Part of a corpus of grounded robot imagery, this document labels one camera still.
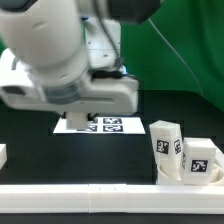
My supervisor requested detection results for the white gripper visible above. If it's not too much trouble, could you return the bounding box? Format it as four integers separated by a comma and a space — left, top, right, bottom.
0, 49, 139, 115

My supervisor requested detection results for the white round stool seat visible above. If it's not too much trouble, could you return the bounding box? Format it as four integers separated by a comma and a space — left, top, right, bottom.
156, 149, 224, 186

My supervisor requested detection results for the paper sheet with fiducial tags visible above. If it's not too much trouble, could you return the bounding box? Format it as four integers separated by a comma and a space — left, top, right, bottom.
54, 117, 145, 134

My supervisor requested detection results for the white U-shaped obstacle wall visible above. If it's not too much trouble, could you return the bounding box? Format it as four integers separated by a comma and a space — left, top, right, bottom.
0, 151, 224, 214

